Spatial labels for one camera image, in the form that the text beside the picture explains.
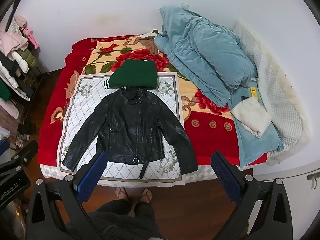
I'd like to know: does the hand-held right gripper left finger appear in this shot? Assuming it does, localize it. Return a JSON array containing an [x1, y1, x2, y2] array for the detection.
[[26, 151, 108, 240]]

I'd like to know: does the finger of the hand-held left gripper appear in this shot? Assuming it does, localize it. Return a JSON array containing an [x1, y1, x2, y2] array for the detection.
[[0, 140, 39, 173]]

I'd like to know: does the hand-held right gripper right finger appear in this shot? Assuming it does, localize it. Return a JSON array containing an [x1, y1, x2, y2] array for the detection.
[[211, 151, 293, 240]]

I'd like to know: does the black leather jacket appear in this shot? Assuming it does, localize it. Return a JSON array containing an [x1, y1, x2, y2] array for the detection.
[[62, 88, 199, 179]]

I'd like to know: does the black clothes rack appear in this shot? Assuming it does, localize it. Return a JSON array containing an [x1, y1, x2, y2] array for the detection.
[[0, 52, 52, 145]]

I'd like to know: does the black item on floor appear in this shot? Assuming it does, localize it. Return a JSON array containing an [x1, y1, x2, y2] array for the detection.
[[17, 121, 37, 136]]

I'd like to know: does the person's left foot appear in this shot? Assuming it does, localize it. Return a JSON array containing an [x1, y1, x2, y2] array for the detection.
[[114, 187, 130, 202]]

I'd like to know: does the person's foot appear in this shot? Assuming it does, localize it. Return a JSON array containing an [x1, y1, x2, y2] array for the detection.
[[114, 187, 130, 202], [139, 188, 153, 203]]

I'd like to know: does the red floral blanket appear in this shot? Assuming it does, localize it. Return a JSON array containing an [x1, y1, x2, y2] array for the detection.
[[37, 31, 268, 172]]

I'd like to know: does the person's right foot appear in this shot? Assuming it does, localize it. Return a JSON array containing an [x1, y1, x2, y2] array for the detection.
[[139, 188, 153, 203]]

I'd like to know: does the small green cloth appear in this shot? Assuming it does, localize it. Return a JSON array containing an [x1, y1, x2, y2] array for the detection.
[[0, 84, 11, 101]]

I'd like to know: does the white diamond-patterned cloth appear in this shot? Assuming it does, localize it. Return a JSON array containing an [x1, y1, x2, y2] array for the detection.
[[40, 74, 187, 188]]

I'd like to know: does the white puffer garment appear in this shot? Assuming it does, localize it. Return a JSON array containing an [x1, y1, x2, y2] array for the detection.
[[0, 52, 30, 89]]

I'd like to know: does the white cabinet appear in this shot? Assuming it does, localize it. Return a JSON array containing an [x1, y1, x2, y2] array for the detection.
[[246, 164, 320, 240]]

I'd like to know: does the white waffle blanket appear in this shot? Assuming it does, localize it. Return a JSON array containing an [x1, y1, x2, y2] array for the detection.
[[234, 20, 312, 166]]

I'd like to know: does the olive puffer jacket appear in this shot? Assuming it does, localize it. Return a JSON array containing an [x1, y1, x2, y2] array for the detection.
[[12, 47, 41, 68]]

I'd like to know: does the folded green garment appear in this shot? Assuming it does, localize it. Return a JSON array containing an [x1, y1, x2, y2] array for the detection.
[[104, 58, 158, 90]]

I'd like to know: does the pink garment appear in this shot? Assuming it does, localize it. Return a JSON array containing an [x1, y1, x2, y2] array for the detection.
[[0, 15, 39, 55]]

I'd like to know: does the light blue quilt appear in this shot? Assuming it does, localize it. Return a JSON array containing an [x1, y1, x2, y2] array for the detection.
[[154, 6, 258, 107]]

